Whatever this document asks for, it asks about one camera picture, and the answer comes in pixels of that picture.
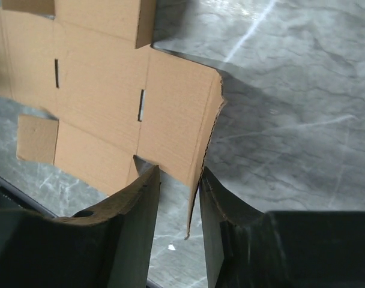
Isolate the brown cardboard paper box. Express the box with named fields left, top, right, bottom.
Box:
left=0, top=0, right=228, bottom=241

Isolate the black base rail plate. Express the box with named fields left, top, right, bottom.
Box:
left=0, top=177, right=57, bottom=218

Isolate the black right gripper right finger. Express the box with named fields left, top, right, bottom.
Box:
left=199, top=169, right=365, bottom=287

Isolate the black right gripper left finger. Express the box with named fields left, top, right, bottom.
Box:
left=0, top=166, right=160, bottom=287

